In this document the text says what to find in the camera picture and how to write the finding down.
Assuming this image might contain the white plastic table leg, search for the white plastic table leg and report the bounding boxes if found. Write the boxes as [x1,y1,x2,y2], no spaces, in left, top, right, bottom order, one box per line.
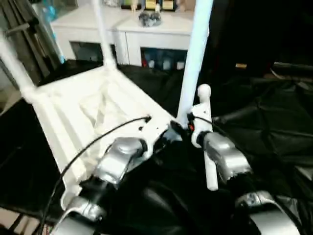
[175,0,215,132]
[89,0,119,70]
[197,84,220,192]
[0,28,39,104]

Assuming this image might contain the white plastic table top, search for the white plastic table top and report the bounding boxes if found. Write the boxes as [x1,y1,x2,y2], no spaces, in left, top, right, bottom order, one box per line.
[21,65,185,210]

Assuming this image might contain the white cabinet with glass doors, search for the white cabinet with glass doors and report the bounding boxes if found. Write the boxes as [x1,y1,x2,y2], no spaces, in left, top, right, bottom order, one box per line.
[49,2,210,70]

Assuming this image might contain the grey bundle on cabinet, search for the grey bundle on cabinet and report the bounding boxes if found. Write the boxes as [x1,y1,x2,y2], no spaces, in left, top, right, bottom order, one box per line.
[138,11,162,28]

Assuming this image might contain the black tall cabinet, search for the black tall cabinet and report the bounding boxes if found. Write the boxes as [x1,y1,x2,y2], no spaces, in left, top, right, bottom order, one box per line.
[205,0,313,74]

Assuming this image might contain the black flat device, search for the black flat device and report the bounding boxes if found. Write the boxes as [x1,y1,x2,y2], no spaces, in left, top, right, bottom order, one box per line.
[270,62,313,79]

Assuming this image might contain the grey curtain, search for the grey curtain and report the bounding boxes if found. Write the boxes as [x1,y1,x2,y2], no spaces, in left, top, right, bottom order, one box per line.
[0,0,64,79]

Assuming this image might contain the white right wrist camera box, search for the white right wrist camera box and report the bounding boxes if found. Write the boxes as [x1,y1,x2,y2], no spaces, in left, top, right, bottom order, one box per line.
[188,103,214,148]

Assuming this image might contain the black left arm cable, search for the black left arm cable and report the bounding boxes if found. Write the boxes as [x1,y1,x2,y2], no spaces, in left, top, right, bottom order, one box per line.
[38,116,152,235]

